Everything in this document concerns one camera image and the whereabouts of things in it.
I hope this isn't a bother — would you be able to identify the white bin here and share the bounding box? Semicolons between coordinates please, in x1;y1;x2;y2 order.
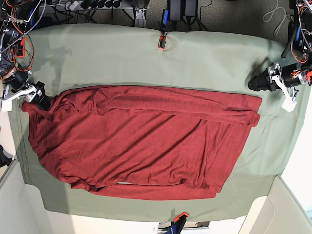
0;160;53;234
239;176;312;234

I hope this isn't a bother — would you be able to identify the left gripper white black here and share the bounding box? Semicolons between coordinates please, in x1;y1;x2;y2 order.
248;63;312;112

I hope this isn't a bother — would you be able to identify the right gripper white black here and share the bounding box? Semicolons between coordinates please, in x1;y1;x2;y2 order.
0;72;51;112

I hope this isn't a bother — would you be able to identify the red long-sleeve T-shirt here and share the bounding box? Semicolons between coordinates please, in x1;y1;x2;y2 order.
21;85;262;200

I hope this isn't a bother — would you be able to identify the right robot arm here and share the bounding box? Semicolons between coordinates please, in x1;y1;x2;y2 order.
0;0;50;112

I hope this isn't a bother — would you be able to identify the green table cloth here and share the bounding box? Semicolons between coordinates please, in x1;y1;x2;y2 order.
8;24;311;222

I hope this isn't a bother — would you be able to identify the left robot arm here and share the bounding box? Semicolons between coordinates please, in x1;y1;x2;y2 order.
248;0;312;113

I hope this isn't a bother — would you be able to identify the black clamp left edge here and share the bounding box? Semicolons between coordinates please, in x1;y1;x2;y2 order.
0;145;12;168

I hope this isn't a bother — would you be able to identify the white bin left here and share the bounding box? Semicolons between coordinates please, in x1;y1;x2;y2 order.
0;160;53;234

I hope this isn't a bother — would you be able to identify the black power adapter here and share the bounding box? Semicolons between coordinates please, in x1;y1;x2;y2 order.
167;0;198;21

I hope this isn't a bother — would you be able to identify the orange black clamp far-left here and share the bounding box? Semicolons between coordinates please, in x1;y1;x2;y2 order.
13;38;25;58

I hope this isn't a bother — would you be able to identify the orange black clamp near edge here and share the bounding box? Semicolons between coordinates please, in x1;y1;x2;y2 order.
166;212;189;234

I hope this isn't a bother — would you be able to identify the aluminium frame bracket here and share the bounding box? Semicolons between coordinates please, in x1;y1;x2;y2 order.
123;0;150;28

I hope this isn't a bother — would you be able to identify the blue handled clamp top centre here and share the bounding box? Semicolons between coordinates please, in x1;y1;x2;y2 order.
158;9;169;50

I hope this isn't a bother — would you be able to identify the white bin right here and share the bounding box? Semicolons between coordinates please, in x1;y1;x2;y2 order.
239;176;312;234

